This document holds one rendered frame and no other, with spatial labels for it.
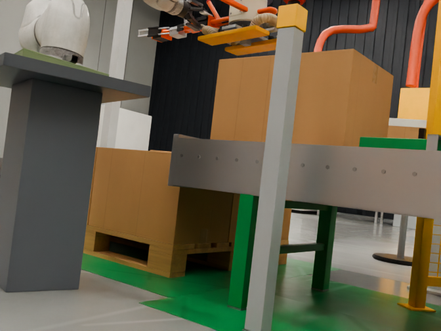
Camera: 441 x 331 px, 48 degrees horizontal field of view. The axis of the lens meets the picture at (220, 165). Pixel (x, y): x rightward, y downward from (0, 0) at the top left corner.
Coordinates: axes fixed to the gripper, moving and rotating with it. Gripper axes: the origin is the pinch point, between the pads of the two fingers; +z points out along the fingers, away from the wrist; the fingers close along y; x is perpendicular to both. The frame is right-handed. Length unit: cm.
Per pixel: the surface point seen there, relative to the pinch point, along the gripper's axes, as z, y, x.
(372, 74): -1, 30, 87
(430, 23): 1030, -360, -203
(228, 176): -33, 74, 49
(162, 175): -18, 76, 1
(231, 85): -19, 37, 35
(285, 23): -52, 27, 78
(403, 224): 199, 92, 42
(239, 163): -33, 69, 54
